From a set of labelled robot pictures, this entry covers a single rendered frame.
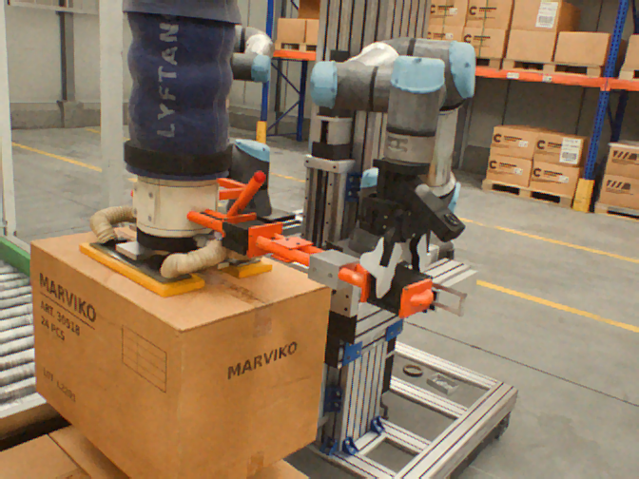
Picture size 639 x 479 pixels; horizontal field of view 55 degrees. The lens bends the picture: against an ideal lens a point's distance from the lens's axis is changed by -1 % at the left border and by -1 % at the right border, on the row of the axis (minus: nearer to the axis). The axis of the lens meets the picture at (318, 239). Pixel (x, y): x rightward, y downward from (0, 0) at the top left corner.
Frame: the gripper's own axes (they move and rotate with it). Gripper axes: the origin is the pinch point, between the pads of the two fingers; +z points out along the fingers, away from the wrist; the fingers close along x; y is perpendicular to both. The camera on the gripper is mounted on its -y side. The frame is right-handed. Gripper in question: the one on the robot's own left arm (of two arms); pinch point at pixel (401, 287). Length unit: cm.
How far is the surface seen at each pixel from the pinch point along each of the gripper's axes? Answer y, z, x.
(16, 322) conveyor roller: 161, 68, -3
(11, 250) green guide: 215, 60, -24
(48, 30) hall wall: 1010, -25, -413
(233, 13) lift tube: 50, -40, -5
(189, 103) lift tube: 51, -23, 4
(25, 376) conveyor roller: 125, 69, 10
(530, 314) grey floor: 93, 125, -312
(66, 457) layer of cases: 78, 67, 20
